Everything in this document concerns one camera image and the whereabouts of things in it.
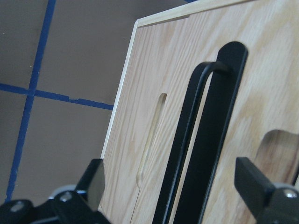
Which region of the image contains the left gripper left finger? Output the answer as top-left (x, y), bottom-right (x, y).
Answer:
top-left (0, 159), bottom-right (109, 224)

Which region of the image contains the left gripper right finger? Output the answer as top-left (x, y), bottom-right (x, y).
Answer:
top-left (235, 157), bottom-right (299, 224)

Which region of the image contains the black metal drawer handle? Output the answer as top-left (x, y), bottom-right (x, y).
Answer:
top-left (153, 42), bottom-right (248, 224)

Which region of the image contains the light wooden drawer cabinet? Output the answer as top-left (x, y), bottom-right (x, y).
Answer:
top-left (100, 0), bottom-right (298, 224)

